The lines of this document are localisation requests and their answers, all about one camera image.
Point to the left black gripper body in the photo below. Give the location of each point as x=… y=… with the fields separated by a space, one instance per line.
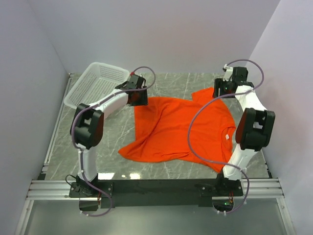
x=142 y=99

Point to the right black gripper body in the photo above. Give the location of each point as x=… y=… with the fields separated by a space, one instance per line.
x=223 y=86

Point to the orange t shirt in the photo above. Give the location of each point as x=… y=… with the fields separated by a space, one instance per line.
x=165 y=131

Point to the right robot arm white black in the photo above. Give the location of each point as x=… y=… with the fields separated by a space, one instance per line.
x=254 y=129

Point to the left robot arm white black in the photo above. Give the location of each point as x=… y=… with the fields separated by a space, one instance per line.
x=88 y=123

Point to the white perforated plastic basket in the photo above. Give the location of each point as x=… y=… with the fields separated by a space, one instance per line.
x=97 y=86

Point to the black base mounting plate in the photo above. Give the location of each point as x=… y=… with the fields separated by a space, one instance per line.
x=168 y=192

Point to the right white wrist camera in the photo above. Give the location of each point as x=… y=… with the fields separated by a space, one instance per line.
x=228 y=71

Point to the aluminium extrusion rail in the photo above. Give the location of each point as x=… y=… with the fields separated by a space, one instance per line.
x=49 y=211

